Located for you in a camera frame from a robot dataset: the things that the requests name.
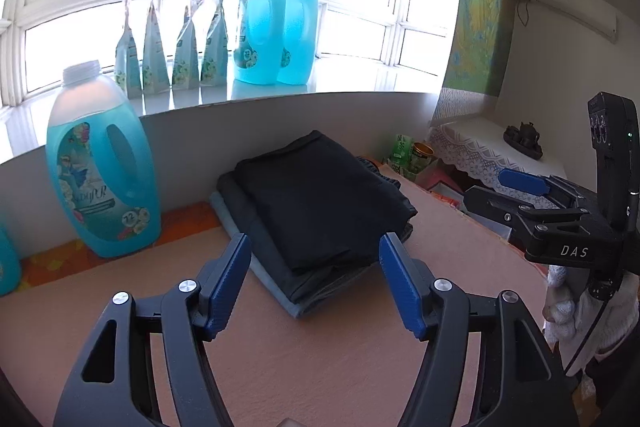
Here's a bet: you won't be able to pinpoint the white gloved right hand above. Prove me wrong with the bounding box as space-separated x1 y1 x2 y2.
542 265 639 376

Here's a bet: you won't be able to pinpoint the green box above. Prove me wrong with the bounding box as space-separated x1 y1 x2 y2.
386 134 413 174

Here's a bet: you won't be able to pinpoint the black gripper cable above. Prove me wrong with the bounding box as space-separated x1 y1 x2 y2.
562 330 609 377

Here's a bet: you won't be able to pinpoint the black camera box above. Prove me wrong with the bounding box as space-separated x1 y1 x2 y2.
588 92 639 233

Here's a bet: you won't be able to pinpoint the black pants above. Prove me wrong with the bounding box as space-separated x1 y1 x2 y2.
232 131 418 274

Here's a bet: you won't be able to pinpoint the peach blanket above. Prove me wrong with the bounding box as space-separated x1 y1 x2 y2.
1 181 546 426

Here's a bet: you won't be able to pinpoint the white air conditioner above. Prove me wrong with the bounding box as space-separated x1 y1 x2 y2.
533 0 617 43

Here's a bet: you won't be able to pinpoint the left blue detergent bottle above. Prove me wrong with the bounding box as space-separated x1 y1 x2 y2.
0 225 22 296

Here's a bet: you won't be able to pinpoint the dark grey folded garment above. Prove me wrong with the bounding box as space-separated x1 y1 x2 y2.
217 164 414 306

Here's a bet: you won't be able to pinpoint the right blue detergent bottle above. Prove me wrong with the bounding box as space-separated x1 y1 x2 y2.
46 61 160 258

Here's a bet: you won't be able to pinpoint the light grey folded garment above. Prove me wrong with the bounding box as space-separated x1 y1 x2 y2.
208 189 374 320

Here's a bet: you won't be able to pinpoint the dark teapot tray set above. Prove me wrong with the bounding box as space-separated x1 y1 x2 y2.
503 122 542 160

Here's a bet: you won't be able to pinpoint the green yellow curtain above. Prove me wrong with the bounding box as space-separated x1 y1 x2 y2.
444 0 515 96

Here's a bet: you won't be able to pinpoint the orange floral bed sheet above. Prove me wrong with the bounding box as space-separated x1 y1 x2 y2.
16 200 224 293

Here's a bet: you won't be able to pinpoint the black jacket sleeve forearm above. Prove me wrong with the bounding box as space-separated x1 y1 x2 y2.
586 345 639 427

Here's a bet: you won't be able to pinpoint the white lace tablecloth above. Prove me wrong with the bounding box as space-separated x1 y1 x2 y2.
427 117 566 209

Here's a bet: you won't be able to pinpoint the refill pouch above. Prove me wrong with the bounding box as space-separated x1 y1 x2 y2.
141 0 170 95
114 0 142 98
200 0 229 87
171 0 204 90

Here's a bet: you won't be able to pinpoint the gold lidded jar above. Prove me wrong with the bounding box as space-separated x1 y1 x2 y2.
409 142 436 174

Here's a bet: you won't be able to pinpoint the blue detergent bottle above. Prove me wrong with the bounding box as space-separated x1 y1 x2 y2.
46 61 160 258
0 225 22 296

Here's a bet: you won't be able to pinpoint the blue bottle on windowsill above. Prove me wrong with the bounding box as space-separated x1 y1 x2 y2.
233 0 285 86

